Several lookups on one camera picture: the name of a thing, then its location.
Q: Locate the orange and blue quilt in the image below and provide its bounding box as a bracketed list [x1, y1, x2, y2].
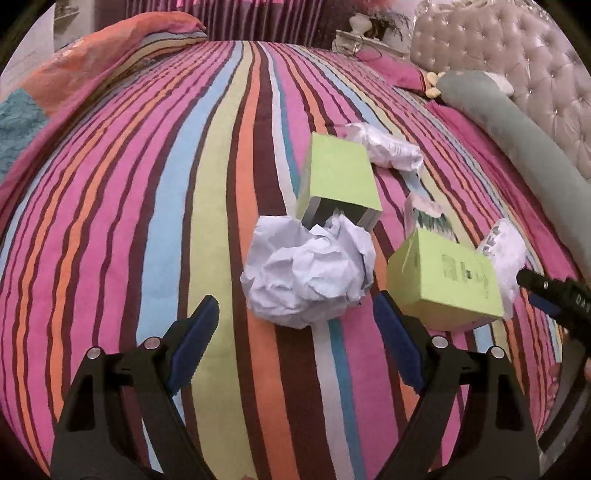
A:
[0, 11, 207, 185]

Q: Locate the white box with green print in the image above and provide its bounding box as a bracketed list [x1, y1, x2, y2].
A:
[404, 193, 458, 241]

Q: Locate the purple pink curtain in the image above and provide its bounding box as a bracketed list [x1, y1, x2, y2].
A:
[95, 0, 352, 47]

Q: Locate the striped colourful bed sheet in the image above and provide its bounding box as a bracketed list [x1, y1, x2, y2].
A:
[0, 39, 578, 480]

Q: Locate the white paper ball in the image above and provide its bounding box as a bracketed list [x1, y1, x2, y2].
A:
[240, 213, 377, 329]
[344, 122, 424, 175]
[477, 218, 527, 320]

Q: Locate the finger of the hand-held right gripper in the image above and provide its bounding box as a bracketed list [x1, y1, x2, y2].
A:
[529, 294, 575, 328]
[516, 269, 578, 309]

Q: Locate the dark potted plant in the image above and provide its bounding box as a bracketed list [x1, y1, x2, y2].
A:
[369, 8, 411, 38]

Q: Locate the green bone-shaped pillow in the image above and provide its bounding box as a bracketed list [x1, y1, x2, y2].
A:
[436, 71, 591, 185]

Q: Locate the pink pillow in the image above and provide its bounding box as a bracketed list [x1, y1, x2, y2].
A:
[355, 48, 428, 93]
[425, 99, 583, 278]

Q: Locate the tufted cream headboard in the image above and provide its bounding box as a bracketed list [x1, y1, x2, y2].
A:
[410, 0, 591, 183]

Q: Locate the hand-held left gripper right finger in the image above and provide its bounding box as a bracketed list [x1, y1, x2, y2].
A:
[373, 291, 541, 480]

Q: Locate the light green cardboard box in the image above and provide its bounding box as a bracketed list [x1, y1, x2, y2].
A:
[295, 132, 383, 229]
[387, 229, 504, 330]

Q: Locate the white bedside table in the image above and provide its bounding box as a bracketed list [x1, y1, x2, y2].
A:
[333, 28, 411, 58]

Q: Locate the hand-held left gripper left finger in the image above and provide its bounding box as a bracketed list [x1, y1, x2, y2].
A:
[50, 294, 221, 480]

